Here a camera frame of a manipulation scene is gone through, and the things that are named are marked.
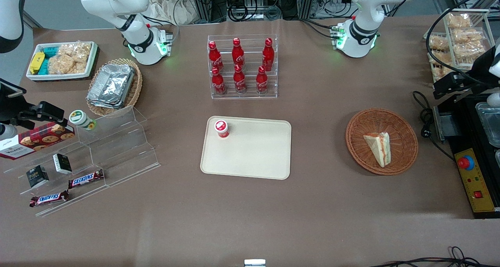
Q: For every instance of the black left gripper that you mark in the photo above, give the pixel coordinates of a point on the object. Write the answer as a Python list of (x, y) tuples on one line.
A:
[(473, 80)]

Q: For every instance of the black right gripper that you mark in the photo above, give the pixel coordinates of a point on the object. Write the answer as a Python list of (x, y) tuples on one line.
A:
[(11, 106)]

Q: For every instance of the triangle sandwich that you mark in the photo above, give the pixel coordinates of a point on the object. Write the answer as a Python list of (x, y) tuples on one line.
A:
[(379, 148)]

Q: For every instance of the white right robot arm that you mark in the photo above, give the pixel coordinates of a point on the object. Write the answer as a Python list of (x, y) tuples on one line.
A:
[(136, 40)]

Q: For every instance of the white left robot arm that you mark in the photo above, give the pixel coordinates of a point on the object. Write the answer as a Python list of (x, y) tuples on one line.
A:
[(363, 32)]

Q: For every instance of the oval light wicker basket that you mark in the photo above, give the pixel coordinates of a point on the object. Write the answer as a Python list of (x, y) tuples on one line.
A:
[(136, 87)]

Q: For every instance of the round brown wicker basket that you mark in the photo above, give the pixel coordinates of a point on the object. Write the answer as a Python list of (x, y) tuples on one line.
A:
[(363, 142)]

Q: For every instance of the beige plastic tray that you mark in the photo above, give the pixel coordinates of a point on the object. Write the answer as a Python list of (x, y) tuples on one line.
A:
[(254, 153)]

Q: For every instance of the bagged fried snack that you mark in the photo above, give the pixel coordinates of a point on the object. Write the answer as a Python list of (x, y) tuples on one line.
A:
[(441, 72), (441, 57), (458, 21), (468, 51), (466, 36), (438, 43)]

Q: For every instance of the red tartan cookie box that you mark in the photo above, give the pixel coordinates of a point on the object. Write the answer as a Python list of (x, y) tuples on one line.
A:
[(35, 140)]

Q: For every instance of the green lid yogurt cup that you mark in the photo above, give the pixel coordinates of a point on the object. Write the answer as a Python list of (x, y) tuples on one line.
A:
[(80, 118)]

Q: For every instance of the black machine with yellow panel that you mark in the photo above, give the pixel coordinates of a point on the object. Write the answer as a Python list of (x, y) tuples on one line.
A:
[(466, 126)]

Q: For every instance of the teal snack packet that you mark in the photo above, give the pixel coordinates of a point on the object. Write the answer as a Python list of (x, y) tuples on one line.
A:
[(44, 67), (50, 51)]

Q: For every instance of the yellow snack packet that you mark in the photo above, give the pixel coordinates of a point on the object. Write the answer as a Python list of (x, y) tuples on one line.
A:
[(36, 63)]

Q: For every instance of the clear plastic container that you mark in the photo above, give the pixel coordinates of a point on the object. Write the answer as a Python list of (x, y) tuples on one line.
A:
[(490, 122)]

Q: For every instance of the small black carton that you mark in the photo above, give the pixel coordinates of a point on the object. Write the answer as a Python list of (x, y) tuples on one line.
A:
[(62, 163), (37, 176)]

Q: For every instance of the bagged rice crackers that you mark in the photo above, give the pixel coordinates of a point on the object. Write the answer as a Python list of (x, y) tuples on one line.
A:
[(68, 60)]

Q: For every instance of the white rectangular snack bin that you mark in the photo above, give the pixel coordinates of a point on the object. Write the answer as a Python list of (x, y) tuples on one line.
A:
[(91, 60)]

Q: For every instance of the aluminium foil container stack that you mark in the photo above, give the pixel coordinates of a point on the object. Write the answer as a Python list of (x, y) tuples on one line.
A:
[(111, 85)]

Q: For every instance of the Snickers chocolate bar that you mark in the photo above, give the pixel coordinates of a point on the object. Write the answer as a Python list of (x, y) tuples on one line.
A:
[(49, 198), (86, 179)]

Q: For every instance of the red emergency stop button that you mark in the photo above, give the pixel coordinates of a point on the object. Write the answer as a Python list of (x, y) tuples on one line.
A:
[(466, 163)]

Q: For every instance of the clear acrylic step shelf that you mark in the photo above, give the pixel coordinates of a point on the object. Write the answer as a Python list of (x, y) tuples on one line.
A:
[(121, 150)]

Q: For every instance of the beige cloth bag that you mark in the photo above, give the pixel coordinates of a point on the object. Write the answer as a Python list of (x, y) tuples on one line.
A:
[(172, 7)]

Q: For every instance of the red cola bottle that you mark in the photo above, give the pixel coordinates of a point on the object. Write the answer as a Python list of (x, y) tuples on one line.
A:
[(261, 82), (238, 52), (239, 81), (215, 56), (218, 83), (268, 56)]

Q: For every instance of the red lid yogurt cup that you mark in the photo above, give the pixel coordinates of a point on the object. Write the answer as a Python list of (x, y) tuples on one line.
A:
[(222, 128)]

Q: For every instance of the clear acrylic bottle rack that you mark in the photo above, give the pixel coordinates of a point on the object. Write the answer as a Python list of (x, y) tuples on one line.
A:
[(244, 96)]

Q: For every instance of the aluminium profile frame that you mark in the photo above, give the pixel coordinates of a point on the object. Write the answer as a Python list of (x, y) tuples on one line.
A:
[(203, 3)]

